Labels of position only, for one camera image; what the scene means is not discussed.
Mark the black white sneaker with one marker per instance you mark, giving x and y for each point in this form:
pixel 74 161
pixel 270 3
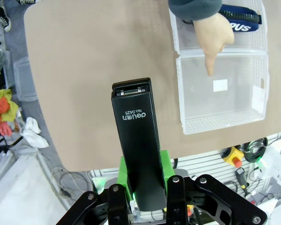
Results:
pixel 28 1
pixel 2 16

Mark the person's right forearm grey sleeve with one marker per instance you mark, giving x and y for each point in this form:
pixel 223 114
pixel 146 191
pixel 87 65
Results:
pixel 194 8

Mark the navy Campus pencil case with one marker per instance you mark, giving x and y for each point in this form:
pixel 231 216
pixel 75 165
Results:
pixel 243 20

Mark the white foam board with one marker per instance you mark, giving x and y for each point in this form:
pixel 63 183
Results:
pixel 18 192

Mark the pile of coloured cloths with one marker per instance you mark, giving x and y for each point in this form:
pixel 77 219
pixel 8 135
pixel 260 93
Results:
pixel 12 110

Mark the black yellow handheld switch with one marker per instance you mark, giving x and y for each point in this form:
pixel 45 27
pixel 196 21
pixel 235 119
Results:
pixel 241 178

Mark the black stapler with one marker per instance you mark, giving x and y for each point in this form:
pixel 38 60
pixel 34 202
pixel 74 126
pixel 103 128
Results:
pixel 135 131

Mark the clear plastic storage bin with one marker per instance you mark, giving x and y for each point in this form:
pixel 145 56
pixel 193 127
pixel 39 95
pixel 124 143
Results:
pixel 25 82

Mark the white perforated plastic basket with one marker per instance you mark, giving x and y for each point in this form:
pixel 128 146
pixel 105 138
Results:
pixel 224 112
pixel 255 39

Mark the white crumpled cloth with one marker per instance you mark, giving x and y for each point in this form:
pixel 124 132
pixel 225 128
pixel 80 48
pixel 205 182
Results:
pixel 32 133

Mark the yellow emergency stop red button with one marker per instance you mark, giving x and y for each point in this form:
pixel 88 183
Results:
pixel 233 157

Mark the person's right hand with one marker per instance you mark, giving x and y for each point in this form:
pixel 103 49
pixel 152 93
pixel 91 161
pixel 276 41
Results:
pixel 213 35

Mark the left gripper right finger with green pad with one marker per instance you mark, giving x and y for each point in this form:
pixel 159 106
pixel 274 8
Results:
pixel 178 201

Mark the white slotted mounting base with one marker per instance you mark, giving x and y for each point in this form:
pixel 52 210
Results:
pixel 201 161

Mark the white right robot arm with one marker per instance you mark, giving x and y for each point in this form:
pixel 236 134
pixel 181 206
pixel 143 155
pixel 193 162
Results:
pixel 278 168

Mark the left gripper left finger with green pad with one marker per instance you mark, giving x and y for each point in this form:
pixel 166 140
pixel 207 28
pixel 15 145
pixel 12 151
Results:
pixel 117 204

